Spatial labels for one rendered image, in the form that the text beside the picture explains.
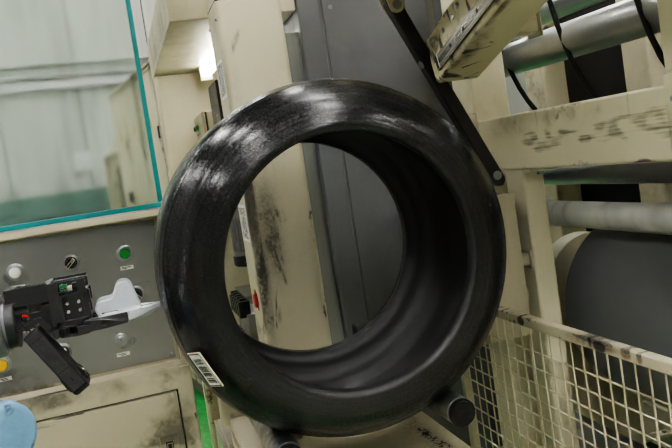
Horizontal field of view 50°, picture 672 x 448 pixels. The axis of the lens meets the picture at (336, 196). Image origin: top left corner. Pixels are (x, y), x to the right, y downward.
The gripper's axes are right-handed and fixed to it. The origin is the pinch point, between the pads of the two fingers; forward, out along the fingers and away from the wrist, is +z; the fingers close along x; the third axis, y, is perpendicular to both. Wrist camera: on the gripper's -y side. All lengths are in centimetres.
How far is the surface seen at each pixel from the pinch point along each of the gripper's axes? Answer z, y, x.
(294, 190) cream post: 30.8, 13.3, 26.4
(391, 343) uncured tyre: 41.8, -17.5, 14.2
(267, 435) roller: 13.7, -22.1, -3.1
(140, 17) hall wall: 60, 245, 915
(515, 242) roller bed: 74, -4, 19
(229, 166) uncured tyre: 13.4, 19.7, -11.1
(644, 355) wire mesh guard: 62, -14, -31
